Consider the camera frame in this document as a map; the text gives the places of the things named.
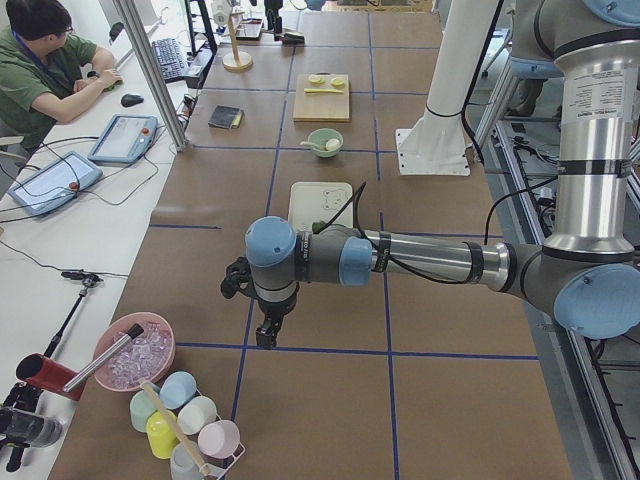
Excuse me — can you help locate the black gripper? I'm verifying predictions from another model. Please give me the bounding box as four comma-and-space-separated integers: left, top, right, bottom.
256, 294, 297, 348
264, 0, 283, 41

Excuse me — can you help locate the white ceramic spoon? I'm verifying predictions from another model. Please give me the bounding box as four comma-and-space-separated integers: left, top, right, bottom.
299, 141, 326, 151

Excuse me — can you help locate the pink bowl with ice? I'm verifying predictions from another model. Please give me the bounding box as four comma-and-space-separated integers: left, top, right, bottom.
94, 312, 176, 392

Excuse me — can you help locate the light green bowl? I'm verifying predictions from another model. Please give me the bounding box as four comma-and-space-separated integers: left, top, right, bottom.
307, 128, 344, 158

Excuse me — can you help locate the black framed tray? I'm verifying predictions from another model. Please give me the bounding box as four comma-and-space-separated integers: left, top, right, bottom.
235, 18, 264, 41

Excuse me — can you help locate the wooden mug tree stand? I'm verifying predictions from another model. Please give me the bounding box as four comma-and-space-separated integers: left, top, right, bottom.
211, 0, 253, 72

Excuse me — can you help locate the bamboo cutting board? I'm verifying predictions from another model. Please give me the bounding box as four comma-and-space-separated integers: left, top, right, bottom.
292, 73, 351, 122

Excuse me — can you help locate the yellow sponge cloth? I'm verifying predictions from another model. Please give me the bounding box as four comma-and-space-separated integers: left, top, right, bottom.
231, 110, 244, 129

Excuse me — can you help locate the light blue cup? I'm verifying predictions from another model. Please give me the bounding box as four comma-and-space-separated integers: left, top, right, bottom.
159, 371, 197, 410

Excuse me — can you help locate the grey folded cloth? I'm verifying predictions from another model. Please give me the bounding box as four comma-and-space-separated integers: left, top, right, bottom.
208, 105, 242, 129

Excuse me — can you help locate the white cup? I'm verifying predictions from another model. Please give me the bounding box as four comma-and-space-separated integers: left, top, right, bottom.
177, 395, 217, 435

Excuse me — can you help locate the black keyboard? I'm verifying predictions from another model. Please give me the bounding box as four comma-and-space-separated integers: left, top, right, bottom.
151, 38, 188, 83

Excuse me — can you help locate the green avocado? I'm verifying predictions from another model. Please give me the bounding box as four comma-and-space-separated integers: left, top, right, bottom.
312, 221, 326, 234

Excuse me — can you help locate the pink cup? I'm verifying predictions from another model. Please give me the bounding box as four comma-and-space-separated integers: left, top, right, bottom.
198, 420, 240, 459

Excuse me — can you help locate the steel scoop in ice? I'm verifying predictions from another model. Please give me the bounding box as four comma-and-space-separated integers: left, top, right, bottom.
62, 323, 144, 393

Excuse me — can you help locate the white bear tray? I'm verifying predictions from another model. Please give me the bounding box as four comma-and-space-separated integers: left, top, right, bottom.
288, 182, 353, 231

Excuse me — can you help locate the light green cup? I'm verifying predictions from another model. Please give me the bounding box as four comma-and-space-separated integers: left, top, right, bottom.
129, 390, 157, 433

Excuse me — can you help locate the yellow cup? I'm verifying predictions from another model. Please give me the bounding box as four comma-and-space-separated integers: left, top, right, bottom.
146, 411, 179, 460

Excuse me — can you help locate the grey cup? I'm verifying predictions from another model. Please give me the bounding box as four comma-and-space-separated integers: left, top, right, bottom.
170, 444, 203, 480

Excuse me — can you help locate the black computer mouse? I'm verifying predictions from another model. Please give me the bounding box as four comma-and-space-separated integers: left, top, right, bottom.
120, 94, 144, 108

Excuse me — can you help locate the black tripod stick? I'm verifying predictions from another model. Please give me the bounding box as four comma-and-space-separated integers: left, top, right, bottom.
43, 270, 103, 358

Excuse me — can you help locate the far teach pendant tablet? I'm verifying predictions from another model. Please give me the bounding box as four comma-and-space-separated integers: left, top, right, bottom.
88, 114, 158, 165

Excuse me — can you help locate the teach pendant tablet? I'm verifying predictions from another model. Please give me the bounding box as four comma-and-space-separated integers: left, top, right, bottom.
88, 114, 158, 165
9, 151, 103, 215

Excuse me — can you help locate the person in green shirt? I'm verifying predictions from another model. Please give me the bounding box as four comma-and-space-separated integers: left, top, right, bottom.
1, 1, 122, 153

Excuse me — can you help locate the near teach pendant tablet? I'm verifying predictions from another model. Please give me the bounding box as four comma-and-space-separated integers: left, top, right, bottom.
9, 151, 103, 215

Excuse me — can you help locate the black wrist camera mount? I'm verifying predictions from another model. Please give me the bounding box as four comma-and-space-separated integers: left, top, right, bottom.
220, 257, 257, 299

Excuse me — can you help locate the white wire cup rack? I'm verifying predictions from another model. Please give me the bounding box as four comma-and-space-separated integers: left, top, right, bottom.
189, 384, 248, 479

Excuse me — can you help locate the aluminium frame post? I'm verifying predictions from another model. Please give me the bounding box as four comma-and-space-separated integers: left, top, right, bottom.
114, 0, 188, 152

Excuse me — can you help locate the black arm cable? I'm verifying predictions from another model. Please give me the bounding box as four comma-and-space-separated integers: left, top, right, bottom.
309, 180, 559, 286

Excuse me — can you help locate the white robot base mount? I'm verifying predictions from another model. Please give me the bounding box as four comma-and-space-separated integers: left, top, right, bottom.
396, 0, 502, 176

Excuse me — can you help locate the black camera on tripod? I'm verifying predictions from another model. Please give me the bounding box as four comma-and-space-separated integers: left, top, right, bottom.
1, 382, 63, 472

